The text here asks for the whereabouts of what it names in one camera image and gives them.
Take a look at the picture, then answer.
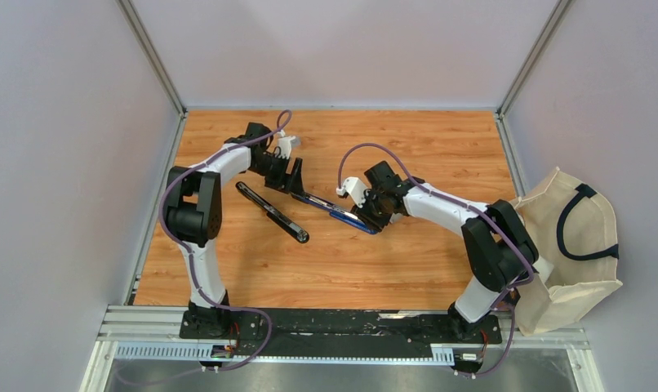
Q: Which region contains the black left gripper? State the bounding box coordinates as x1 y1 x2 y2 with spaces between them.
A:
251 154 306 199

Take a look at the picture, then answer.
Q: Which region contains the beige tote bag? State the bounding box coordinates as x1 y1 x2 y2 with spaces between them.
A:
512 168 622 336

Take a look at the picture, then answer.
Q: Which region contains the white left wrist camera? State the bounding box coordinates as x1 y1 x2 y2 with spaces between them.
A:
273 136 300 159

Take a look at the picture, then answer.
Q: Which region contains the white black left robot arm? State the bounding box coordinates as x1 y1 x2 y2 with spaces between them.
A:
158 122 302 339

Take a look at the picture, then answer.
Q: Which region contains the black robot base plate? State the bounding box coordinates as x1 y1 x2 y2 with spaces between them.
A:
179 308 502 359

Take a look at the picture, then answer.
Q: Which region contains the aluminium frame rail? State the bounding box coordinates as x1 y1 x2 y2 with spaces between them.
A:
98 305 591 367

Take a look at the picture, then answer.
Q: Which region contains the black stapler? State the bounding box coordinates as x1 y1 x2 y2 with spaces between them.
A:
235 181 309 243

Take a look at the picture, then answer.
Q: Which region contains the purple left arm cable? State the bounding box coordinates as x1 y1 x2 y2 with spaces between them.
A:
158 109 293 373

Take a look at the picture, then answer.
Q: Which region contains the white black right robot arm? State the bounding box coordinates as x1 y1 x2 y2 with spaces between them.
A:
336 161 553 342

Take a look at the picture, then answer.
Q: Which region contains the blue stapler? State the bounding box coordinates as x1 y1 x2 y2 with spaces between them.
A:
291 192 377 235

